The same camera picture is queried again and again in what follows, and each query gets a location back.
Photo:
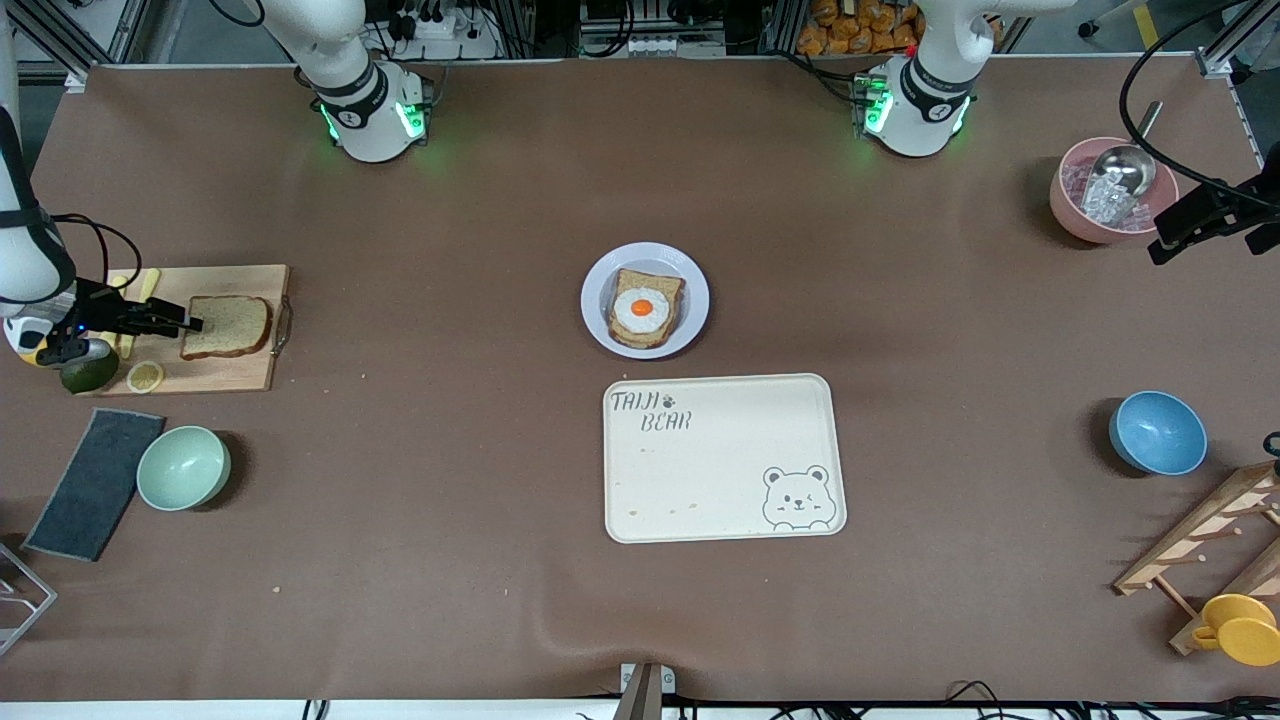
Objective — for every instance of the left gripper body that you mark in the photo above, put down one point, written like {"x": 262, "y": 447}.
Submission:
{"x": 1226, "y": 207}

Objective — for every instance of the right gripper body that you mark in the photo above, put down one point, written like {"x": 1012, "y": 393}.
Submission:
{"x": 100, "y": 309}

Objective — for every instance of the toast bread slice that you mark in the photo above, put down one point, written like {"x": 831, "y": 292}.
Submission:
{"x": 235, "y": 328}

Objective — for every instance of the white round plate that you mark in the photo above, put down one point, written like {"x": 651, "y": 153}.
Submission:
{"x": 690, "y": 300}

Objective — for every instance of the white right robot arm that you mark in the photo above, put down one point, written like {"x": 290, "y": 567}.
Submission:
{"x": 370, "y": 120}

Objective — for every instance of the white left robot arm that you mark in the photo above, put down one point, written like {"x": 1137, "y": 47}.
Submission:
{"x": 915, "y": 120}

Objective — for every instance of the yellow plastic knife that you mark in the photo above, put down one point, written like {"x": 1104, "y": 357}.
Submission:
{"x": 150, "y": 282}

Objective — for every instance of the lemon slice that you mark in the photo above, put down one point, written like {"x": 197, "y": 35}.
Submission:
{"x": 145, "y": 377}

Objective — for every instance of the green avocado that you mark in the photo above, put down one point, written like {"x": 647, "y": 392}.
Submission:
{"x": 88, "y": 380}

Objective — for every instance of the clear ice cubes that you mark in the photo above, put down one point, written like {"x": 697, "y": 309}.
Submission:
{"x": 1105, "y": 205}

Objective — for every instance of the wooden cutting board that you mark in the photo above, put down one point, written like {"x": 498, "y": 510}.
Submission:
{"x": 230, "y": 378}

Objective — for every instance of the metal scoop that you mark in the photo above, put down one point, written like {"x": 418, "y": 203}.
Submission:
{"x": 1125, "y": 170}

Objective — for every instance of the pink bowl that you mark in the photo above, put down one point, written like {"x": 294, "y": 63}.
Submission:
{"x": 1065, "y": 205}

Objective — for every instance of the mint green bowl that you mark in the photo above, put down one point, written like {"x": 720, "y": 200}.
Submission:
{"x": 184, "y": 468}

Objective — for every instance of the dark grey cloth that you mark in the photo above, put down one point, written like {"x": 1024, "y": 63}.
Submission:
{"x": 92, "y": 485}

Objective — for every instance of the blue bowl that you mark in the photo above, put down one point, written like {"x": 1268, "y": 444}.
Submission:
{"x": 1158, "y": 432}

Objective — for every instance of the wooden rack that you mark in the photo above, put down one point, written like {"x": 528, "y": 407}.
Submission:
{"x": 1200, "y": 535}

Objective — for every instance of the brown table cover sheet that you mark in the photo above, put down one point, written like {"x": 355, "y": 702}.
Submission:
{"x": 450, "y": 250}

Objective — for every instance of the orange snack bags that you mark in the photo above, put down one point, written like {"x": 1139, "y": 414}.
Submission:
{"x": 860, "y": 30}

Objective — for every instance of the yellow cup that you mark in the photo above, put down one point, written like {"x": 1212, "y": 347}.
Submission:
{"x": 1245, "y": 632}

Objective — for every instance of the white power strip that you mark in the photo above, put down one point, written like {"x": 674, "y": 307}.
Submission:
{"x": 430, "y": 25}

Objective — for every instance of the fried egg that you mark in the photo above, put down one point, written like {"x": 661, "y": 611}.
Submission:
{"x": 640, "y": 310}

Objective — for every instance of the toast with fried egg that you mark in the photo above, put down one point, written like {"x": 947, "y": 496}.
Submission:
{"x": 655, "y": 280}

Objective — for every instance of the cream tray with bear print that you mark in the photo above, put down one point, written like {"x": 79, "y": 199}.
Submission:
{"x": 720, "y": 470}

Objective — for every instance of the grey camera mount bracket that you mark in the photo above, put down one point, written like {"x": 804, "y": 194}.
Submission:
{"x": 645, "y": 690}

